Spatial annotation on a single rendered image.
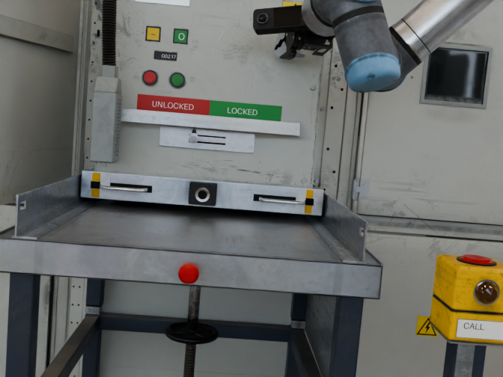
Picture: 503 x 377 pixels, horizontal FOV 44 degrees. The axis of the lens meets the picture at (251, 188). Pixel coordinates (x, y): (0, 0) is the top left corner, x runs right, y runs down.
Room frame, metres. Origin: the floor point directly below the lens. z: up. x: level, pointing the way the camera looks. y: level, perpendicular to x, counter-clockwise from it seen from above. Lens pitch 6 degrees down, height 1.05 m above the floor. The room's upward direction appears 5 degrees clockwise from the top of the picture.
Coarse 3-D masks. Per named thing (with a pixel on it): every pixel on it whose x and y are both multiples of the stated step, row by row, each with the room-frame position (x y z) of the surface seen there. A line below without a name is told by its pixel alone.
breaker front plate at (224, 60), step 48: (192, 0) 1.39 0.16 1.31; (240, 0) 1.39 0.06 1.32; (288, 0) 1.40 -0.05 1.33; (144, 48) 1.38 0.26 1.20; (192, 48) 1.39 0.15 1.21; (240, 48) 1.39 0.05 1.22; (192, 96) 1.39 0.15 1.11; (240, 96) 1.39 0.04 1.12; (288, 96) 1.40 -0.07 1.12; (144, 144) 1.39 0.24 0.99; (192, 144) 1.39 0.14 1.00; (240, 144) 1.39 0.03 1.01; (288, 144) 1.40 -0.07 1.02
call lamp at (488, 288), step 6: (480, 282) 0.76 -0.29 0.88; (486, 282) 0.76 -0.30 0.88; (492, 282) 0.76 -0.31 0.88; (474, 288) 0.76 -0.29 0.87; (480, 288) 0.76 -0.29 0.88; (486, 288) 0.75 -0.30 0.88; (492, 288) 0.75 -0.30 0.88; (498, 288) 0.76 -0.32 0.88; (474, 294) 0.76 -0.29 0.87; (480, 294) 0.75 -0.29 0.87; (486, 294) 0.75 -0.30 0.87; (492, 294) 0.75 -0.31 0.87; (498, 294) 0.76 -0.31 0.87; (480, 300) 0.76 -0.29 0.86; (486, 300) 0.75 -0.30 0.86; (492, 300) 0.75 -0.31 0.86
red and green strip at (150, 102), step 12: (144, 96) 1.38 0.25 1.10; (156, 96) 1.39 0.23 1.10; (168, 96) 1.39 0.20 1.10; (144, 108) 1.38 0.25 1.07; (156, 108) 1.39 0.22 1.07; (168, 108) 1.39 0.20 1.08; (180, 108) 1.39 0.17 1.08; (192, 108) 1.39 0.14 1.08; (204, 108) 1.39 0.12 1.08; (216, 108) 1.39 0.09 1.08; (228, 108) 1.39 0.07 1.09; (240, 108) 1.39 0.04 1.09; (252, 108) 1.39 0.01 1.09; (264, 108) 1.40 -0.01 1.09; (276, 108) 1.40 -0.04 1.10; (276, 120) 1.40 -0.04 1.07
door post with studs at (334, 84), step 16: (336, 48) 1.67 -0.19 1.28; (336, 64) 1.67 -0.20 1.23; (336, 80) 1.67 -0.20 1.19; (336, 96) 1.67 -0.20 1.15; (320, 112) 1.67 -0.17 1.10; (336, 112) 1.67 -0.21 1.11; (320, 128) 1.67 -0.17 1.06; (336, 128) 1.67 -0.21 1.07; (320, 144) 1.67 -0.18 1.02; (336, 144) 1.67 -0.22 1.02; (320, 160) 1.67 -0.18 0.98; (336, 160) 1.67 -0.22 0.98; (320, 176) 1.67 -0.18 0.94; (336, 176) 1.67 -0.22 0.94
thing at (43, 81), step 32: (0, 0) 1.34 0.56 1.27; (32, 0) 1.44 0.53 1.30; (64, 0) 1.57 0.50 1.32; (0, 32) 1.32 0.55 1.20; (32, 32) 1.42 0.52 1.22; (64, 32) 1.57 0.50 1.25; (0, 64) 1.35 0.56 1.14; (32, 64) 1.46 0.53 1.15; (64, 64) 1.58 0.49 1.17; (0, 96) 1.35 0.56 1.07; (32, 96) 1.46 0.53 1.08; (64, 96) 1.59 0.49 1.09; (0, 128) 1.36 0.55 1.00; (32, 128) 1.47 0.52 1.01; (64, 128) 1.60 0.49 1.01; (0, 160) 1.36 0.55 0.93; (32, 160) 1.47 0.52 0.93; (64, 160) 1.60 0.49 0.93; (0, 192) 1.36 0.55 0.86
